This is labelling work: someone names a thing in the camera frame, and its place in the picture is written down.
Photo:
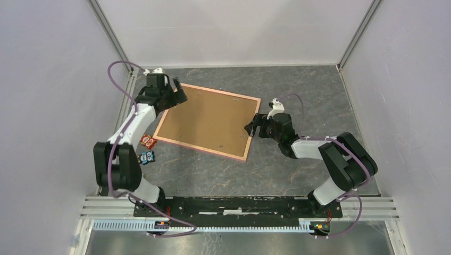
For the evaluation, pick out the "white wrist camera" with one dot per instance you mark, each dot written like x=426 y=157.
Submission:
x=158 y=70
x=276 y=107

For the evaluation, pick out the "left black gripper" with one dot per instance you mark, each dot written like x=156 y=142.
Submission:
x=179 y=96

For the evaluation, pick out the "red owl sticker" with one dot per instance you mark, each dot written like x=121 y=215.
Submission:
x=148 y=141

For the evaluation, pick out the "orange picture frame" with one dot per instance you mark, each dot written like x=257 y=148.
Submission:
x=253 y=126

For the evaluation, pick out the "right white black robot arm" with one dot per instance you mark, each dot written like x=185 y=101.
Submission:
x=349 y=165

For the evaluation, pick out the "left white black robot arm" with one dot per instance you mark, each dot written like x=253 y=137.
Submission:
x=116 y=162

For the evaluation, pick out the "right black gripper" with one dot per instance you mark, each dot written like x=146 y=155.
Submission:
x=260 y=119

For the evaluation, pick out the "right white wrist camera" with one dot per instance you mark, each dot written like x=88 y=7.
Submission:
x=276 y=107

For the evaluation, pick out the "white slotted cable duct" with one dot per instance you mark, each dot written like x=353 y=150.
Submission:
x=155 y=226

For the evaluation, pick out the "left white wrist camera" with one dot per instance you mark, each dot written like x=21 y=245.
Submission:
x=158 y=70

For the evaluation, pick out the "brown cardboard backing board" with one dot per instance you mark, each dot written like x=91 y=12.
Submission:
x=208 y=119

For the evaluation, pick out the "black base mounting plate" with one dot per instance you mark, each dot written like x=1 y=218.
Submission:
x=242 y=211

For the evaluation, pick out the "blue owl sticker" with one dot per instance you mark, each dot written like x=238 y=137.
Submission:
x=146 y=157

